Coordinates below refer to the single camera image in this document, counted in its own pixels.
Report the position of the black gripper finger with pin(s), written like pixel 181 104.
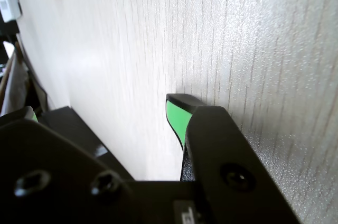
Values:
pixel 52 155
pixel 224 142

